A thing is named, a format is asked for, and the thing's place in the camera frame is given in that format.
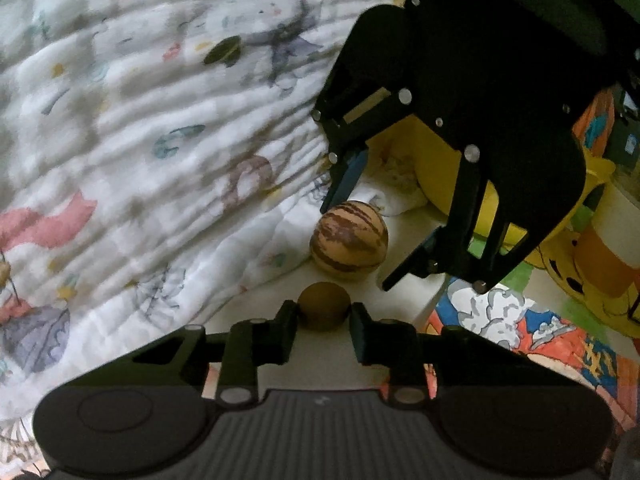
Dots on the yellow scalloped plastic bowl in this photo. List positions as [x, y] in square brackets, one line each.
[435, 165]

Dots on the cartoon printed mat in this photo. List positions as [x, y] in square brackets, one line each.
[500, 320]

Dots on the round striped pepino melon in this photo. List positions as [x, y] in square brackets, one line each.
[349, 245]

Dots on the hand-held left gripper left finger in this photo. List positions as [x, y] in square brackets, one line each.
[287, 327]

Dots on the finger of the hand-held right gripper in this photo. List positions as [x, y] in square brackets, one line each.
[351, 180]
[417, 265]

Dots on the white printed blanket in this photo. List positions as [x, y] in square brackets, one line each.
[150, 160]

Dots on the small brown kiwi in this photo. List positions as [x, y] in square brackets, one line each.
[324, 306]

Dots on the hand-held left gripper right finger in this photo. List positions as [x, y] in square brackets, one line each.
[361, 332]

